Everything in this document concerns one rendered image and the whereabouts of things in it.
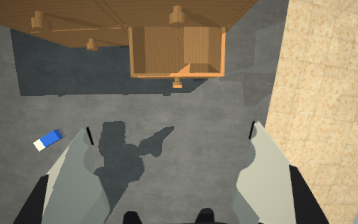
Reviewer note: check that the blue and white eraser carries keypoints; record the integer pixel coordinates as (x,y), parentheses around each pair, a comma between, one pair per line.
(48,139)

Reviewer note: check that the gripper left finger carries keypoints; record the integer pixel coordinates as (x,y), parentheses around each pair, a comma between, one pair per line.
(69,193)

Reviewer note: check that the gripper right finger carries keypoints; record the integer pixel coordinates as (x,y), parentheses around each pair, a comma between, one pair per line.
(271,190)

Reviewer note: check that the brown wooden chest of drawers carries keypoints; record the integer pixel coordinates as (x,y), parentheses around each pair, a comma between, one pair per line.
(121,23)

